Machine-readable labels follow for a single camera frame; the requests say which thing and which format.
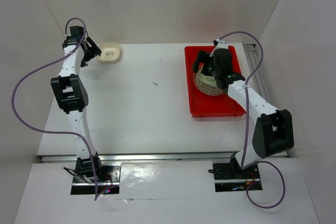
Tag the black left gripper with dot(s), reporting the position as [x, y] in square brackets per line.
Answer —
[94, 51]

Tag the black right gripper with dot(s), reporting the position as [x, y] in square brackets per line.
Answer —
[203, 57]

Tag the cream square panda plate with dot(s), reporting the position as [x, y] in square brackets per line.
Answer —
[110, 52]

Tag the green square panda plate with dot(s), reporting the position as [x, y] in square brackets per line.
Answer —
[208, 80]

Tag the round floral brown-rimmed plate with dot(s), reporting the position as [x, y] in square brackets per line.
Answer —
[205, 89]

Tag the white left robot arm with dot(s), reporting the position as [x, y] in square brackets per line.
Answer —
[72, 98]

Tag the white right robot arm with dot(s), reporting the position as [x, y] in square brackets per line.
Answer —
[273, 132]

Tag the red plastic bin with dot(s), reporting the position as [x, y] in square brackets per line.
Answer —
[203, 105]

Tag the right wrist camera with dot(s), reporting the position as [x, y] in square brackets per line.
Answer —
[219, 44]

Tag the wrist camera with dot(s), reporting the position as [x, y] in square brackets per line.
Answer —
[76, 31]
[219, 44]

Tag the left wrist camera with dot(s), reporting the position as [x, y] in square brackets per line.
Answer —
[76, 31]

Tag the aluminium front rail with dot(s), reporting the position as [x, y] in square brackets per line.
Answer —
[142, 157]

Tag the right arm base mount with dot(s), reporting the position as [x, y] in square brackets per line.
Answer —
[229, 179]

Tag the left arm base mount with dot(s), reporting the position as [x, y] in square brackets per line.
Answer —
[108, 181]

